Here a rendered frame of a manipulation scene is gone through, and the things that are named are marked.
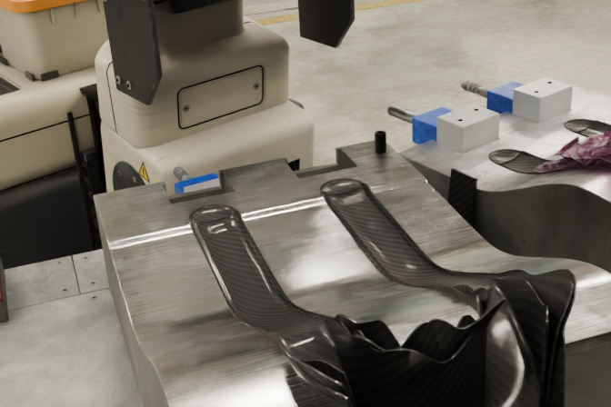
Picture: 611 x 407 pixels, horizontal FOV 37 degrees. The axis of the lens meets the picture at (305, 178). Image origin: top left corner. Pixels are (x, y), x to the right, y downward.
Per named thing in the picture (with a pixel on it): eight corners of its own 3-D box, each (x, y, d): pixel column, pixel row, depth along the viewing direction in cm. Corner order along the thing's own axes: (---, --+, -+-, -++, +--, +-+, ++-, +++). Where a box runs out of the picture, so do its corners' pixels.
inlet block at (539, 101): (446, 112, 103) (447, 67, 101) (478, 101, 106) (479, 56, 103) (537, 146, 93) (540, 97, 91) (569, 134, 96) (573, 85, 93)
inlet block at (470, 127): (374, 139, 97) (373, 92, 95) (408, 126, 100) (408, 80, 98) (462, 178, 88) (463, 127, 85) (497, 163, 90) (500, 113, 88)
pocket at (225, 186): (165, 220, 78) (160, 181, 77) (225, 207, 80) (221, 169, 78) (176, 243, 74) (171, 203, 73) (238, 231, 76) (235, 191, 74)
